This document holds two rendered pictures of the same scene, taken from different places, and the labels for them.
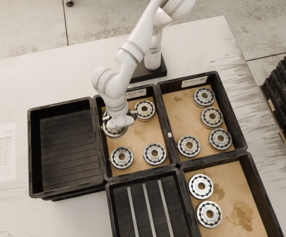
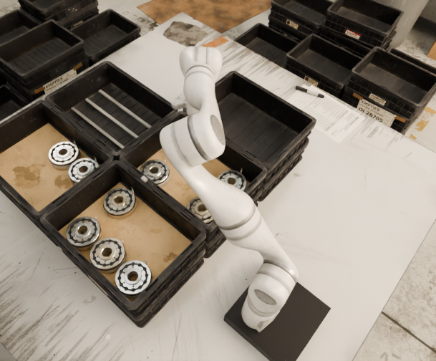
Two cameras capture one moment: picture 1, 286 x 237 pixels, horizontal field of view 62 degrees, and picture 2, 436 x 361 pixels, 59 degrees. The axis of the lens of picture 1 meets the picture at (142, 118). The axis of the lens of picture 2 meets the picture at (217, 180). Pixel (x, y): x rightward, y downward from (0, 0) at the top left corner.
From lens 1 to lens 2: 1.05 m
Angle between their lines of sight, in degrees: 53
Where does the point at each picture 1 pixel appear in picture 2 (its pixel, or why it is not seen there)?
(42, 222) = not seen: hidden behind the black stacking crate
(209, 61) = not seen: outside the picture
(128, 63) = (188, 63)
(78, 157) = (231, 132)
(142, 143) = (177, 179)
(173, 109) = (168, 238)
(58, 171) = (238, 112)
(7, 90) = (391, 164)
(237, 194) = (39, 190)
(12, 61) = (435, 197)
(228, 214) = (44, 169)
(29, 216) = not seen: hidden behind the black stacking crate
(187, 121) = (139, 235)
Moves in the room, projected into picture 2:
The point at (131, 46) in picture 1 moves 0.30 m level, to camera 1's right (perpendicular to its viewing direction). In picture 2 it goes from (197, 70) to (76, 138)
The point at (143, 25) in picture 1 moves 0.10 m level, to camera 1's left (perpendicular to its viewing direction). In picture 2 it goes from (200, 85) to (234, 64)
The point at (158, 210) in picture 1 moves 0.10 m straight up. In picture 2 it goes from (118, 135) to (114, 117)
